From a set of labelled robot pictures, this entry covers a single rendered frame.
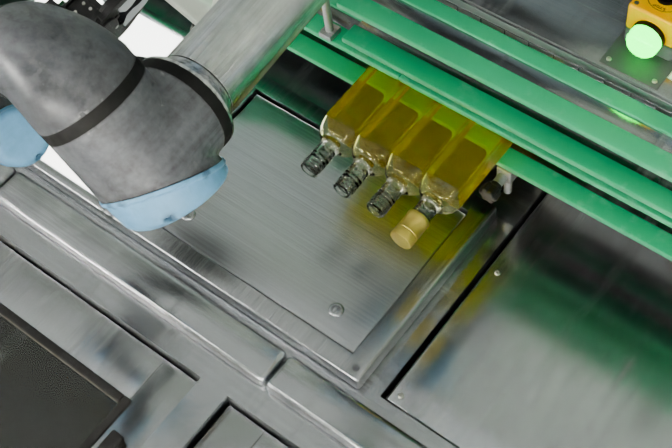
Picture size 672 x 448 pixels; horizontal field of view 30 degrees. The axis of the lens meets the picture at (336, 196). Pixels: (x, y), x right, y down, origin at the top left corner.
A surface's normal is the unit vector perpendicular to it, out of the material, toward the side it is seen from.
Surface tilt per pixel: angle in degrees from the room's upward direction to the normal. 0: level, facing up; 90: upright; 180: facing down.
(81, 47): 100
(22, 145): 82
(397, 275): 90
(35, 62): 64
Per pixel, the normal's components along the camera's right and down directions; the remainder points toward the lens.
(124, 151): 0.22, 0.36
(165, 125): 0.66, -0.20
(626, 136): -0.10, -0.54
